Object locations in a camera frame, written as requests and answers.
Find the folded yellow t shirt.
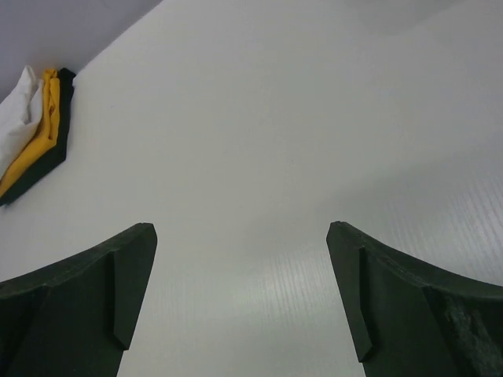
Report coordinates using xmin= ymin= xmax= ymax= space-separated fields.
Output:
xmin=1 ymin=69 xmax=61 ymax=194

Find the folded black t shirt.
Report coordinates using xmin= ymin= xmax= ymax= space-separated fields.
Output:
xmin=1 ymin=68 xmax=75 ymax=206

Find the folded white t shirt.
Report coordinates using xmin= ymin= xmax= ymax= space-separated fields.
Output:
xmin=1 ymin=65 xmax=44 ymax=176

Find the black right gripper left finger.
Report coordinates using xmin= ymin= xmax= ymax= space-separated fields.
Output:
xmin=1 ymin=223 xmax=157 ymax=376

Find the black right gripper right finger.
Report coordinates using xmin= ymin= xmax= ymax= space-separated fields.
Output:
xmin=326 ymin=221 xmax=502 ymax=376

